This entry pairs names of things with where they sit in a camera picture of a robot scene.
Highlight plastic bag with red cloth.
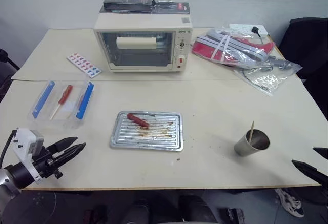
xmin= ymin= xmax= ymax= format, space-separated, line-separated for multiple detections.
xmin=190 ymin=27 xmax=277 ymax=70

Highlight wooden skewer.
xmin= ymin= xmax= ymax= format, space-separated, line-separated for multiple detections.
xmin=246 ymin=120 xmax=255 ymax=142

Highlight metal cup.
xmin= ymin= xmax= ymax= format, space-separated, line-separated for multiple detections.
xmin=234 ymin=129 xmax=271 ymax=157

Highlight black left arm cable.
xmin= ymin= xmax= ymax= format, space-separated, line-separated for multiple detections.
xmin=0 ymin=129 xmax=15 ymax=169

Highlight red sausage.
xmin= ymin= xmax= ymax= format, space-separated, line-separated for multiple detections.
xmin=126 ymin=113 xmax=150 ymax=128

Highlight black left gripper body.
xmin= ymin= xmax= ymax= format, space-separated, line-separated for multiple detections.
xmin=31 ymin=146 xmax=64 ymax=180

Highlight card with coloured stickers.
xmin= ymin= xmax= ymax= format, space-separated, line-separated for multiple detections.
xmin=67 ymin=52 xmax=103 ymax=79

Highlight white power strip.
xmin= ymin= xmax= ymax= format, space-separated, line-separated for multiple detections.
xmin=228 ymin=23 xmax=269 ymax=39

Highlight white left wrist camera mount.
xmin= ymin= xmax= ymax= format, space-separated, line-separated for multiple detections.
xmin=11 ymin=128 xmax=45 ymax=185

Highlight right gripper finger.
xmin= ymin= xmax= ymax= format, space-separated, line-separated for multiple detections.
xmin=312 ymin=147 xmax=328 ymax=159
xmin=291 ymin=159 xmax=328 ymax=187

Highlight silver metal baking tray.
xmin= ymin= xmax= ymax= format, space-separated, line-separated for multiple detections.
xmin=110 ymin=110 xmax=185 ymax=152

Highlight black power plug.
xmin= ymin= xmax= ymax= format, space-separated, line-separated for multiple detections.
xmin=251 ymin=26 xmax=263 ymax=40

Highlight black chair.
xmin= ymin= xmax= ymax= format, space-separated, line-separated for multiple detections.
xmin=0 ymin=48 xmax=21 ymax=102
xmin=277 ymin=17 xmax=328 ymax=121

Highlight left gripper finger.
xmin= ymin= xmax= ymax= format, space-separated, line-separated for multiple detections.
xmin=47 ymin=136 xmax=78 ymax=156
xmin=52 ymin=142 xmax=87 ymax=169

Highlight packaged tool with red label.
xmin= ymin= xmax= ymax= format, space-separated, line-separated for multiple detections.
xmin=153 ymin=0 xmax=191 ymax=15

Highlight clear plastic bag with cable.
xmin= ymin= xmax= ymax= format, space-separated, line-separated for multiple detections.
xmin=233 ymin=59 xmax=303 ymax=97

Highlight long black box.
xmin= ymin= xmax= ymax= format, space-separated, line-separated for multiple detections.
xmin=102 ymin=0 xmax=157 ymax=13

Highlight black and white shoe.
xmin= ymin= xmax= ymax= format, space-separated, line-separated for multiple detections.
xmin=275 ymin=188 xmax=306 ymax=219

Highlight cream toaster oven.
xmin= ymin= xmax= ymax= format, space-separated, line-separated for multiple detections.
xmin=92 ymin=12 xmax=193 ymax=74

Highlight clear plastic container blue clips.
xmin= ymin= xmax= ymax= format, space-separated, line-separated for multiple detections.
xmin=27 ymin=79 xmax=95 ymax=130

